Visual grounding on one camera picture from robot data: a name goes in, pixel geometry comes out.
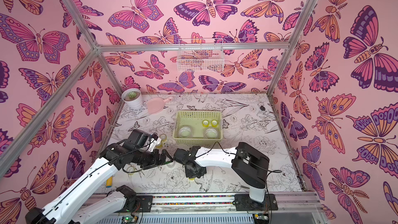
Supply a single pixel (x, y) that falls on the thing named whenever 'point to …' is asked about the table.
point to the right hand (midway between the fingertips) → (191, 178)
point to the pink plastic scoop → (155, 104)
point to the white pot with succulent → (132, 97)
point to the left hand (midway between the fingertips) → (167, 160)
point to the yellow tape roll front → (192, 179)
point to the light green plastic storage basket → (198, 128)
